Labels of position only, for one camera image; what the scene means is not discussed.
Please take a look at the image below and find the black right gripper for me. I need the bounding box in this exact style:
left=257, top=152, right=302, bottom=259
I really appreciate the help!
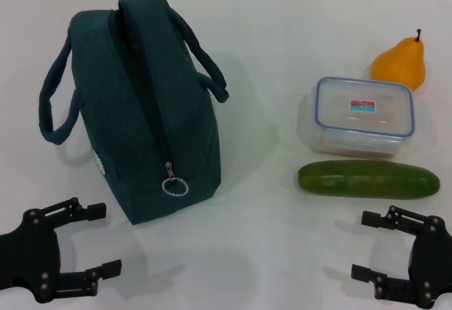
left=350, top=205, right=452, bottom=308

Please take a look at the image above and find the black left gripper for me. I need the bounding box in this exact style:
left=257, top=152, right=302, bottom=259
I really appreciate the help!
left=0, top=196, right=123, bottom=304

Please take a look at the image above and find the green cucumber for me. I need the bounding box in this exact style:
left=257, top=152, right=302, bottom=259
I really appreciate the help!
left=297, top=160, right=441, bottom=200

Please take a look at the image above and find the dark teal insulated lunch bag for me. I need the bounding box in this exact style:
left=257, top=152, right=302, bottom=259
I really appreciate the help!
left=38, top=0, right=230, bottom=225

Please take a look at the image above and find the yellow orange pear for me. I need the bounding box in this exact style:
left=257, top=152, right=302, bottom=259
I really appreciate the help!
left=369, top=28, right=427, bottom=92

